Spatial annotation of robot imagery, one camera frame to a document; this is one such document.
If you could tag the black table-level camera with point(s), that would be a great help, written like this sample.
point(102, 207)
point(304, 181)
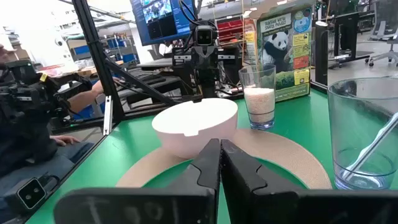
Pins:
point(31, 193)

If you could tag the white milk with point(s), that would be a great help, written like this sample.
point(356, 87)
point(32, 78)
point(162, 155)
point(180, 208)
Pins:
point(259, 105)

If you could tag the silver spoon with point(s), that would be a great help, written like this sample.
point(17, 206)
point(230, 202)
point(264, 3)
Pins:
point(370, 149)

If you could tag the person's hand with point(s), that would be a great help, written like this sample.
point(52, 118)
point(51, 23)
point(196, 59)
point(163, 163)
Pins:
point(63, 140)

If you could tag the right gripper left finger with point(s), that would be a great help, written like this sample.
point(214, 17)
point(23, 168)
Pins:
point(199, 174)

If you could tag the round beige cork placemat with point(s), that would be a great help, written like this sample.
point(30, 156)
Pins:
point(280, 149)

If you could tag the clear drinking glass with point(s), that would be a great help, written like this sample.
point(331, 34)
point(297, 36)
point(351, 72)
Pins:
point(348, 124)

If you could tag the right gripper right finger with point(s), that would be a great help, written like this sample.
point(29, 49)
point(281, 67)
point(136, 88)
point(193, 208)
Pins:
point(245, 180)

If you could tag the red storage bins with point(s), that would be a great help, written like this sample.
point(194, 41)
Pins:
point(230, 29)

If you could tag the black diagonal frame brace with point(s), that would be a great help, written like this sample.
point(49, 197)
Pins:
point(140, 82)

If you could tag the person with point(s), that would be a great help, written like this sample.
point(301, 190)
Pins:
point(62, 161)

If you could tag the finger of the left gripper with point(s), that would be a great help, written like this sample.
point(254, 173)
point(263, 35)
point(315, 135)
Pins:
point(201, 59)
point(211, 59)

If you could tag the panda cereal box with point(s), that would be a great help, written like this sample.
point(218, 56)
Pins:
point(286, 46)

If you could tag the person's forearm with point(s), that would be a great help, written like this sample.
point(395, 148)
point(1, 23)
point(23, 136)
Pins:
point(81, 99)

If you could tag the clear glass with milk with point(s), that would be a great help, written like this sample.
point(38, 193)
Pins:
point(259, 77)

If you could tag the computer monitor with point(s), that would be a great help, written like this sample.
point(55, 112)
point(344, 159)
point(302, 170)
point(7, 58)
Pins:
point(161, 18)

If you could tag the white flat bracket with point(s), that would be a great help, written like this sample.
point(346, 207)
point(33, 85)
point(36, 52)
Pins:
point(107, 115)

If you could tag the black side desk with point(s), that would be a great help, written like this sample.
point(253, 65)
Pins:
point(155, 63)

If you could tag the grey office chair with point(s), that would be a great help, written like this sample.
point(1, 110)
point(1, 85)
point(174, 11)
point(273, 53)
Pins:
point(384, 18)

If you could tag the black aluminium frame post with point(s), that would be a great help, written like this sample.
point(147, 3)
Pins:
point(93, 46)

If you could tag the black standing desk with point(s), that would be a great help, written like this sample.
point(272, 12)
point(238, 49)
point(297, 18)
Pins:
point(345, 28)

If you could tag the black cylindrical post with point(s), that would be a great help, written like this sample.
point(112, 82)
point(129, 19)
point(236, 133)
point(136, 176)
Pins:
point(321, 56)

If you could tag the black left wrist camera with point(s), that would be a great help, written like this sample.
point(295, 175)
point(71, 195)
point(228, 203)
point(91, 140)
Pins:
point(204, 35)

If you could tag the pale pink bowl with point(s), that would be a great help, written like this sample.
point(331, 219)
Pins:
point(192, 124)

